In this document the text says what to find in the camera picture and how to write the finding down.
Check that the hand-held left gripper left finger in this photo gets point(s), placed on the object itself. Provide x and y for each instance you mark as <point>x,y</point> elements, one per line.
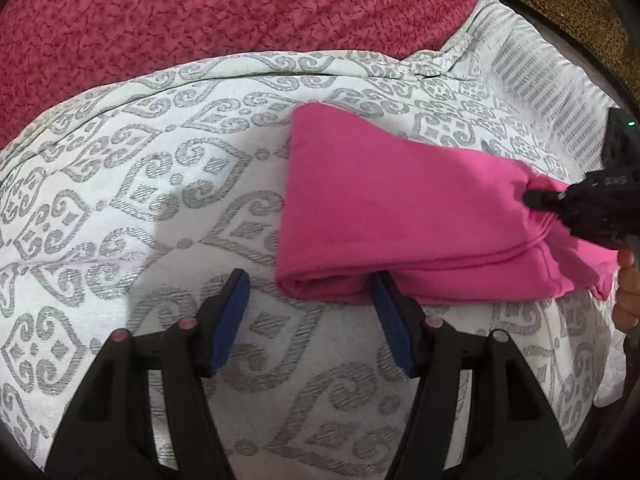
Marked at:
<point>227,330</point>

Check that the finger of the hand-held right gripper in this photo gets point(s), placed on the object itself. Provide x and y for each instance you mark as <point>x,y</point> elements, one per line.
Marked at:
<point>545,199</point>

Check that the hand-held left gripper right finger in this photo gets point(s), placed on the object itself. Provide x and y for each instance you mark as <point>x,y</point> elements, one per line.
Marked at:
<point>395,332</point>

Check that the pink pants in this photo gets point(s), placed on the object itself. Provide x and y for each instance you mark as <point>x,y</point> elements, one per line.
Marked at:
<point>400,200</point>

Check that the person's right hand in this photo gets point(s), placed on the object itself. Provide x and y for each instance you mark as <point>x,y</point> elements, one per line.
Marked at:
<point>629,300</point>

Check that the white grey patterned bedspread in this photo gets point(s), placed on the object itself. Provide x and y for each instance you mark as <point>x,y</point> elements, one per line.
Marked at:
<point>125,185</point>

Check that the leopard print cloth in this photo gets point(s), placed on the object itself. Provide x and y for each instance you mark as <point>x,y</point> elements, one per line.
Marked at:
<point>575,0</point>

